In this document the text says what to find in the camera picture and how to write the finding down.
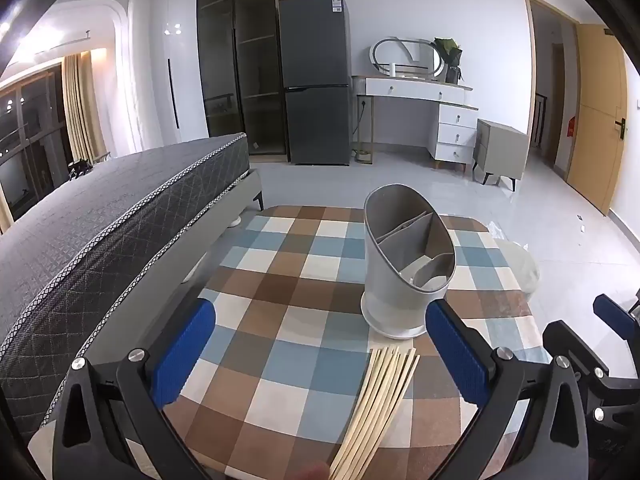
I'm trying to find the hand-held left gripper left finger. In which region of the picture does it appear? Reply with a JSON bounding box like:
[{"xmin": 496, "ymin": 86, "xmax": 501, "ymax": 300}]
[{"xmin": 52, "ymin": 298, "xmax": 218, "ymax": 480}]

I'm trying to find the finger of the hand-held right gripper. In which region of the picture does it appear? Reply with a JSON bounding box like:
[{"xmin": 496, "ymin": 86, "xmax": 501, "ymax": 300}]
[
  {"xmin": 593, "ymin": 294, "xmax": 640, "ymax": 334},
  {"xmin": 542, "ymin": 321, "xmax": 640, "ymax": 411}
]

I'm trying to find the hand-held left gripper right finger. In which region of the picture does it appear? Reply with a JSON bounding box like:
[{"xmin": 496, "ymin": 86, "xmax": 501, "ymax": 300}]
[{"xmin": 425, "ymin": 299, "xmax": 591, "ymax": 480}]

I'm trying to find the bundle of bamboo chopsticks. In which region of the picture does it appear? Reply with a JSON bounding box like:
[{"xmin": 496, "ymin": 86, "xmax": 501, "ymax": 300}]
[{"xmin": 327, "ymin": 346, "xmax": 421, "ymax": 480}]

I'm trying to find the grey utensil holder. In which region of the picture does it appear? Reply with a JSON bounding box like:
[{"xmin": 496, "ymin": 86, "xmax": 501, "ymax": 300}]
[{"xmin": 361, "ymin": 184, "xmax": 457, "ymax": 341}]

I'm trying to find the clear plastic bag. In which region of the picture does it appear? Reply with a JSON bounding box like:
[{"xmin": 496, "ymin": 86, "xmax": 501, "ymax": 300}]
[{"xmin": 487, "ymin": 220, "xmax": 542, "ymax": 295}]

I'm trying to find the checkered tablecloth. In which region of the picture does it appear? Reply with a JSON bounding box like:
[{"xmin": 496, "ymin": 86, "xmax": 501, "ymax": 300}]
[{"xmin": 160, "ymin": 205, "xmax": 538, "ymax": 480}]

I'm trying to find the grey quilted mattress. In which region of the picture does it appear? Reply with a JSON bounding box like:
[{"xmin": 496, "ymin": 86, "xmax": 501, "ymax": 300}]
[{"xmin": 0, "ymin": 132, "xmax": 249, "ymax": 361}]

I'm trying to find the wooden door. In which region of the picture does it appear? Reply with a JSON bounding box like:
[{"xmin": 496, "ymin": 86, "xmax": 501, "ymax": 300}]
[{"xmin": 565, "ymin": 22, "xmax": 629, "ymax": 216}]

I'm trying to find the grey nightstand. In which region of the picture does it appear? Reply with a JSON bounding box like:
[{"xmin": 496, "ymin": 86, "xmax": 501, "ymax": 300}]
[{"xmin": 472, "ymin": 119, "xmax": 530, "ymax": 192}]

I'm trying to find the white vanity desk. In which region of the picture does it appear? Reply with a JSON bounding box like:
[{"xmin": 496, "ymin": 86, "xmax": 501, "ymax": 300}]
[{"xmin": 352, "ymin": 74, "xmax": 480, "ymax": 171}]

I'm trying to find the yellow curtain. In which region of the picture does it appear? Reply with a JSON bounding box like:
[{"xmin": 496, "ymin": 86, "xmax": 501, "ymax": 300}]
[{"xmin": 61, "ymin": 52, "xmax": 107, "ymax": 163}]

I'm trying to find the dark window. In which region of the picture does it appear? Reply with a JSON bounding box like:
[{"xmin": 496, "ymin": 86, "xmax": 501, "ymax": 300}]
[{"xmin": 0, "ymin": 60, "xmax": 76, "ymax": 222}]

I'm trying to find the white wardrobe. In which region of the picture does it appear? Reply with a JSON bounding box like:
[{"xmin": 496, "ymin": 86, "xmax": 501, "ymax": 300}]
[{"xmin": 150, "ymin": 0, "xmax": 210, "ymax": 143}]

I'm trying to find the dark grey refrigerator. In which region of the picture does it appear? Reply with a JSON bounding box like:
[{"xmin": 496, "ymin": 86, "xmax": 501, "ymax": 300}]
[{"xmin": 278, "ymin": 0, "xmax": 352, "ymax": 167}]

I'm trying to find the dark glass cabinet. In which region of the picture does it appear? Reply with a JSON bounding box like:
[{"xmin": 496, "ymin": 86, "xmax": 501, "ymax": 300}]
[{"xmin": 196, "ymin": 0, "xmax": 289, "ymax": 156}]

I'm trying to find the green potted plant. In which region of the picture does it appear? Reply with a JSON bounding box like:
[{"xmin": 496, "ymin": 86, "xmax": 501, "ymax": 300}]
[{"xmin": 433, "ymin": 37, "xmax": 463, "ymax": 85}]

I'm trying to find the oval vanity mirror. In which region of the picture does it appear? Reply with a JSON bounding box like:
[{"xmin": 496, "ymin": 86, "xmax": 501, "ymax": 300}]
[{"xmin": 370, "ymin": 36, "xmax": 446, "ymax": 81}]

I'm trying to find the grey bed frame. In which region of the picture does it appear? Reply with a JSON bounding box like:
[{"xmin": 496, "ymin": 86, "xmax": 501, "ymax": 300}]
[{"xmin": 0, "ymin": 169, "xmax": 264, "ymax": 441}]

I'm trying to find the wooden door frame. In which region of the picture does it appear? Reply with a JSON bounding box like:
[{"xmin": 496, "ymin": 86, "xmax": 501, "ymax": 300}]
[{"xmin": 523, "ymin": 0, "xmax": 582, "ymax": 171}]

